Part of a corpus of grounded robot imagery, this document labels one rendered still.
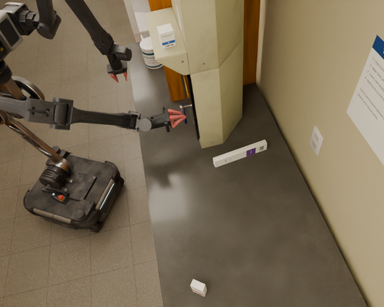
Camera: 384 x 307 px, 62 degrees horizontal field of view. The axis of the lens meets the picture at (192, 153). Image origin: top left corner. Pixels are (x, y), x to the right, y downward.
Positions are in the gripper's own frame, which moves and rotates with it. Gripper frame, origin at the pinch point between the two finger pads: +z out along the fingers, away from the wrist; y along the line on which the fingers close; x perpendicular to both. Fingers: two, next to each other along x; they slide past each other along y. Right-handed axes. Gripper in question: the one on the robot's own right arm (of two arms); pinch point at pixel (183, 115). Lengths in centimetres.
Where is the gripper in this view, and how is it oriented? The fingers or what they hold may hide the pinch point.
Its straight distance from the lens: 146.5
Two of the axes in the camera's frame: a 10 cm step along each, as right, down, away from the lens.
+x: 1.2, 5.7, 8.1
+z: 9.7, -2.3, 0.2
